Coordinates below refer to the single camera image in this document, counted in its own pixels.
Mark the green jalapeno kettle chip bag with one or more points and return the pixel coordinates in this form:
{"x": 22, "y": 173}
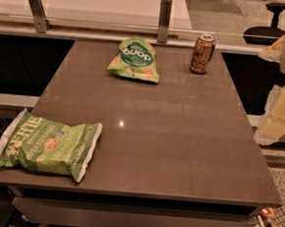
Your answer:
{"x": 43, "y": 145}

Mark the middle metal glass bracket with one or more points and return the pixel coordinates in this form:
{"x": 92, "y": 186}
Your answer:
{"x": 163, "y": 22}

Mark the black office chair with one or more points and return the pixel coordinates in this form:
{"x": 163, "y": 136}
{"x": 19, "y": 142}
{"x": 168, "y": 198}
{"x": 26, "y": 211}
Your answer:
{"x": 266, "y": 35}

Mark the left metal glass bracket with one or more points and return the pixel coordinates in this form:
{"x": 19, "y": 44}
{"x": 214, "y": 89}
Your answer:
{"x": 40, "y": 22}

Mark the gold soda can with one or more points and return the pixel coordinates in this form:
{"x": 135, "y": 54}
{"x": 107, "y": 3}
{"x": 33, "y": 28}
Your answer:
{"x": 202, "y": 53}

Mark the metal glass bracket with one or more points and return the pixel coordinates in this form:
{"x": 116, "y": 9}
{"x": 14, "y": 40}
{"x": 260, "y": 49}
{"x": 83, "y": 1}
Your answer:
{"x": 40, "y": 22}
{"x": 163, "y": 22}

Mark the green dang chip bag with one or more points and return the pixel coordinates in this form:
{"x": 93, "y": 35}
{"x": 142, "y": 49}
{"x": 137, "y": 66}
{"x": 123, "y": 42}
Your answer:
{"x": 136, "y": 60}

